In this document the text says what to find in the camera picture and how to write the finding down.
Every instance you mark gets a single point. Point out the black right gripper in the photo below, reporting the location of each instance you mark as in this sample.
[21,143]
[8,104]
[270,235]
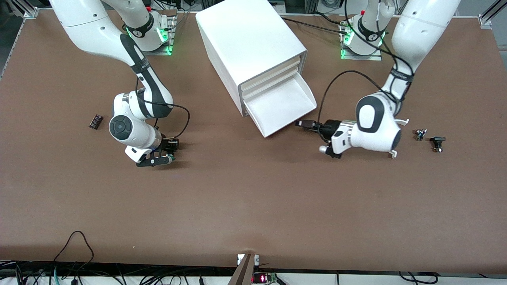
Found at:
[166,146]

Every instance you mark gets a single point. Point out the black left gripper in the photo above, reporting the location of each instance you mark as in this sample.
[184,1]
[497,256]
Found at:
[328,128]

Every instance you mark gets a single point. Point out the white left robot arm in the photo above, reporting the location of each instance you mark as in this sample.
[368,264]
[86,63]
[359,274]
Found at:
[420,31]

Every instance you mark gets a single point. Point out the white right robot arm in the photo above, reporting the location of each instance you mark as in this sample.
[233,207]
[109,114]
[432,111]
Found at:
[91,27]

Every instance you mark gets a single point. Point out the small black electronic block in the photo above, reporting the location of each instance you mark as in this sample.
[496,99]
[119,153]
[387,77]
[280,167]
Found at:
[96,122]

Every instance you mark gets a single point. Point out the small device with red light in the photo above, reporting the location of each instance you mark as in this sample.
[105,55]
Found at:
[263,278]

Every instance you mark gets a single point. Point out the aluminium corner profile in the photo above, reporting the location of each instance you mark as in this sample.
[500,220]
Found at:
[25,8]
[491,14]

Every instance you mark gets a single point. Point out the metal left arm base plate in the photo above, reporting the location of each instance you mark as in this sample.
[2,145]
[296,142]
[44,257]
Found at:
[372,57]

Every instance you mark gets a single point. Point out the white curved plastic bracket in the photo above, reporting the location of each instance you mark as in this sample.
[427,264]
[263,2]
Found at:
[404,122]

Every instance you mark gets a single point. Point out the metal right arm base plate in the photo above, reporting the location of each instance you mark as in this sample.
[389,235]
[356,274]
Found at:
[168,43]

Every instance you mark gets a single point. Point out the small metal switch part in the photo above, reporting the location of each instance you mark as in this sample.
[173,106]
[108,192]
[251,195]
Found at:
[420,134]

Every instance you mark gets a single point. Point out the black switch part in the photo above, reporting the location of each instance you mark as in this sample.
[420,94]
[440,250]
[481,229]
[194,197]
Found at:
[437,141]

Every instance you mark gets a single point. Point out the grey camera mount bar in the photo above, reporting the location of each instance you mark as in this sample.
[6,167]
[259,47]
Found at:
[243,271]

